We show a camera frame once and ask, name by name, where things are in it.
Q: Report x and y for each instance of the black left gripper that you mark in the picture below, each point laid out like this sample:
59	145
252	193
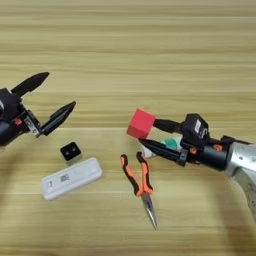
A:
8	133

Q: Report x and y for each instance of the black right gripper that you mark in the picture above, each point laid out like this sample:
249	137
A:
213	155

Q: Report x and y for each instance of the red cube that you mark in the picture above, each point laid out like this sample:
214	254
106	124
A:
140	123

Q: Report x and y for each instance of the orange black needle-nose pliers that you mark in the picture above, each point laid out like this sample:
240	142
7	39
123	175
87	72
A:
144	190

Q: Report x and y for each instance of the white rectangular device box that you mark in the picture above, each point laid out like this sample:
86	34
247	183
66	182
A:
71	178

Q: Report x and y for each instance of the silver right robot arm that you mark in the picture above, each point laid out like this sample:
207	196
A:
243	163

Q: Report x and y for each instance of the teal white glue stick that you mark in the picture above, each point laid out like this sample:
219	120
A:
171	144

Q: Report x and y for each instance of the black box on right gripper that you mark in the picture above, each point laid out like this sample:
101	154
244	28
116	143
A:
195	130

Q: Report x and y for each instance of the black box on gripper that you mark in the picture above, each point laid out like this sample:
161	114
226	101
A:
195	130
10	105

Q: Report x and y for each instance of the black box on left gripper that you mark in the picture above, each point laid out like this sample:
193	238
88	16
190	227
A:
10	105

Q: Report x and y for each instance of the small black white cube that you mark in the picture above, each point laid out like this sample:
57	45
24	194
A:
70	150

